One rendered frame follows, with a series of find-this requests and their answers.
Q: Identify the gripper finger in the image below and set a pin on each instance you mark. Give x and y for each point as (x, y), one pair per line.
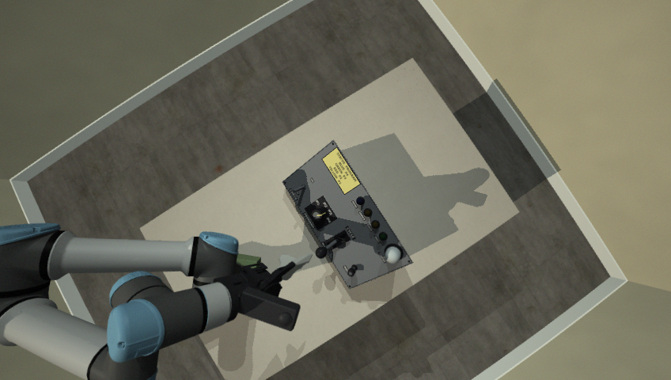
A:
(291, 265)

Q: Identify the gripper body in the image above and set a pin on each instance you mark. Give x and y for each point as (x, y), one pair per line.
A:
(249, 277)

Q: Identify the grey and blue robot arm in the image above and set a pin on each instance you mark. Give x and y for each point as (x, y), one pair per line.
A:
(152, 316)

